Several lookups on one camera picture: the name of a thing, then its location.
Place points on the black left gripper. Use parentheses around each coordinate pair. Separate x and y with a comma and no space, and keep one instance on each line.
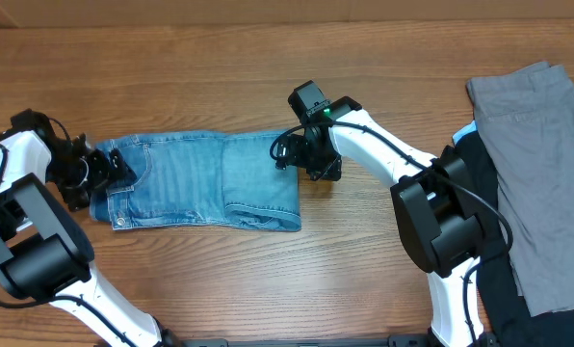
(106,177)

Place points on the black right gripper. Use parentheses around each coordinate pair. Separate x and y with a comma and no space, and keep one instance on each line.
(291,154)

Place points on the light blue denim jeans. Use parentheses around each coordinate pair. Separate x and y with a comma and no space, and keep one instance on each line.
(199,178)

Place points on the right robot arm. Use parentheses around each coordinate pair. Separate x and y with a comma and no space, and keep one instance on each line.
(440,220)

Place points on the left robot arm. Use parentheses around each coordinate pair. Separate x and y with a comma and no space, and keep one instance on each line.
(45,256)

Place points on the gray trousers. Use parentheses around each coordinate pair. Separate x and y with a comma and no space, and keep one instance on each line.
(526,122)

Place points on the black garment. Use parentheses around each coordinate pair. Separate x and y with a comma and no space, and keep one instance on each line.
(507,312)

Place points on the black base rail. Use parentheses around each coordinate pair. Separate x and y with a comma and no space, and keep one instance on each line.
(398,340)

